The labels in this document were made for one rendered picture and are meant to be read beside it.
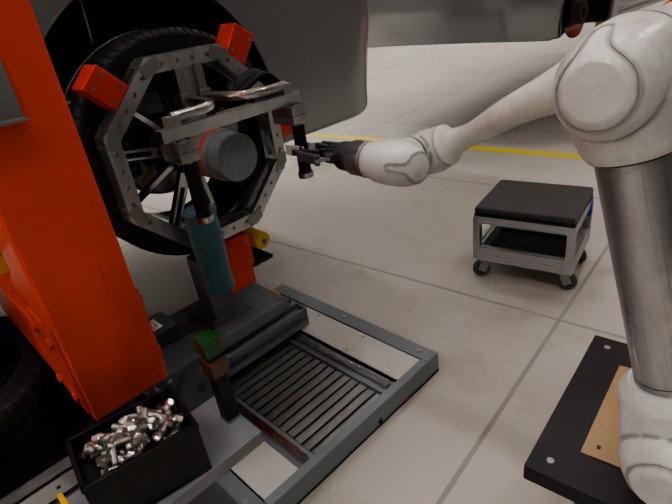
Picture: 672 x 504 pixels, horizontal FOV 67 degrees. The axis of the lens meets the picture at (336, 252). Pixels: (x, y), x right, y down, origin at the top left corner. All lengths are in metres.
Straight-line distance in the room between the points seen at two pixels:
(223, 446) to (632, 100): 0.89
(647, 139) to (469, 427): 1.11
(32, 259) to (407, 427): 1.14
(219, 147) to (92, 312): 0.54
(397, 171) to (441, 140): 0.16
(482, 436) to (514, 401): 0.18
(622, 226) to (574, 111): 0.19
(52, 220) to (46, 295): 0.13
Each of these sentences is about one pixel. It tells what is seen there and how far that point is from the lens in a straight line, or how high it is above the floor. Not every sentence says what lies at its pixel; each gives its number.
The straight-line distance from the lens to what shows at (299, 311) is 1.90.
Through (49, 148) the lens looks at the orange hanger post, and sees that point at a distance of 0.95.
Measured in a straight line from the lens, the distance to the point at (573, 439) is 1.25.
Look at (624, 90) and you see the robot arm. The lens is 0.69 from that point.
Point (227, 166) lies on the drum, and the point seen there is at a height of 0.84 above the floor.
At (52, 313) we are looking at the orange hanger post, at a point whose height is 0.77.
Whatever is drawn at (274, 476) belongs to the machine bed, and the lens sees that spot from 1.49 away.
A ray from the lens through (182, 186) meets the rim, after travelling 1.59.
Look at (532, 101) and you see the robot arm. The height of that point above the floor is 0.99.
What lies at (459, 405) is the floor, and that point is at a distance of 1.71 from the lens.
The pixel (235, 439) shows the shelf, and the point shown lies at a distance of 1.08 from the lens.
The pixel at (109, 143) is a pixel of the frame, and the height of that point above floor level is 0.95.
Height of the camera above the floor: 1.21
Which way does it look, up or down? 27 degrees down
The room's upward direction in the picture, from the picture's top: 8 degrees counter-clockwise
